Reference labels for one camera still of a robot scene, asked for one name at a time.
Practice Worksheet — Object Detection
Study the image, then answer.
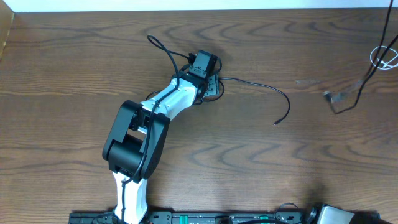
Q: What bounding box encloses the black left camera cable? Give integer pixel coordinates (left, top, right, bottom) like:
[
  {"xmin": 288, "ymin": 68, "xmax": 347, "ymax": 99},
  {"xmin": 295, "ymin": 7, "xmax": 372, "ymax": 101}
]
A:
[{"xmin": 119, "ymin": 34, "xmax": 193, "ymax": 224}]

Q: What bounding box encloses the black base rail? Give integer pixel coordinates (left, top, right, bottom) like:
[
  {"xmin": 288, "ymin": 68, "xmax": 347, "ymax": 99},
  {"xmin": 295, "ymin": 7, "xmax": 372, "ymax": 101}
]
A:
[{"xmin": 68, "ymin": 202, "xmax": 382, "ymax": 224}]

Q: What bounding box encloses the black USB cable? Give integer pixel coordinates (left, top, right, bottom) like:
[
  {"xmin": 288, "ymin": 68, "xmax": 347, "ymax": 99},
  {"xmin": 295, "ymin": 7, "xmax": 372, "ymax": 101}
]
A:
[
  {"xmin": 323, "ymin": 0, "xmax": 398, "ymax": 115},
  {"xmin": 144, "ymin": 73, "xmax": 291, "ymax": 126}
]

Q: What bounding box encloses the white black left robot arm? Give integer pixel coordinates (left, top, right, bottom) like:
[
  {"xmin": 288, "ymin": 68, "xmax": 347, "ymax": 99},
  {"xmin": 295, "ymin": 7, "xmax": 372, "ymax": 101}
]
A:
[{"xmin": 102, "ymin": 50, "xmax": 221, "ymax": 223}]

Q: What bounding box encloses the white USB cable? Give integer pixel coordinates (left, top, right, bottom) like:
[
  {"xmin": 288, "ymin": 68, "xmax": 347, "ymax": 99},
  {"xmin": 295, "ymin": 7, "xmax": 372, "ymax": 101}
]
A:
[{"xmin": 369, "ymin": 45, "xmax": 398, "ymax": 71}]

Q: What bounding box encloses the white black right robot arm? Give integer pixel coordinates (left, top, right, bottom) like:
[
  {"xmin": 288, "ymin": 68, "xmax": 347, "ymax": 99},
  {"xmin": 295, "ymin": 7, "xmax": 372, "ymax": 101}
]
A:
[{"xmin": 303, "ymin": 203, "xmax": 391, "ymax": 224}]

